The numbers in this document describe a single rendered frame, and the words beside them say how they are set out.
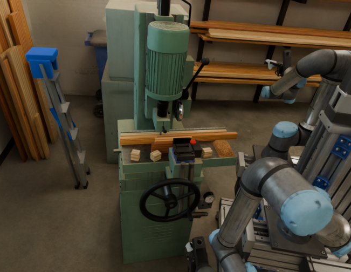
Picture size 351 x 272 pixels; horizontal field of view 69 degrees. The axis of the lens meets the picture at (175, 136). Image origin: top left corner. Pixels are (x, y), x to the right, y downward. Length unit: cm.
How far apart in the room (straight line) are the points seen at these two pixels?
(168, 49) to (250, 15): 274
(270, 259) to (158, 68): 99
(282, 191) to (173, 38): 70
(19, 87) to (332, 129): 219
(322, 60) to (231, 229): 86
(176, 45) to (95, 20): 250
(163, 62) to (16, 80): 156
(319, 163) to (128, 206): 98
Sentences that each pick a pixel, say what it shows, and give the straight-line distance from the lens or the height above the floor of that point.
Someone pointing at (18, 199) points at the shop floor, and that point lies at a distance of 250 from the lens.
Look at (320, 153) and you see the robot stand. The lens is 128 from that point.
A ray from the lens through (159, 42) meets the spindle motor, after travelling 109.
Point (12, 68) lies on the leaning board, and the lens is 241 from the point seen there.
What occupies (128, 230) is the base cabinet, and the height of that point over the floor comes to 38.
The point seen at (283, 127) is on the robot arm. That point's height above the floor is 104.
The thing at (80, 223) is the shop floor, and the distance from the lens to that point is 220.
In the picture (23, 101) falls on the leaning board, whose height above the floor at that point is 62.
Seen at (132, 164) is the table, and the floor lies 90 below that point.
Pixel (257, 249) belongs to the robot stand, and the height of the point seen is 71.
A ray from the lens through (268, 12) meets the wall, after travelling 384.
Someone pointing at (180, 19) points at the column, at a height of 150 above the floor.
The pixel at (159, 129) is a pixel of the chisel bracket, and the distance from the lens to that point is 130.
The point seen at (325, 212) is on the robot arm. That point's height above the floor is 128.
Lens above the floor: 174
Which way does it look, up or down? 35 degrees down
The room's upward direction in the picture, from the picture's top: 7 degrees clockwise
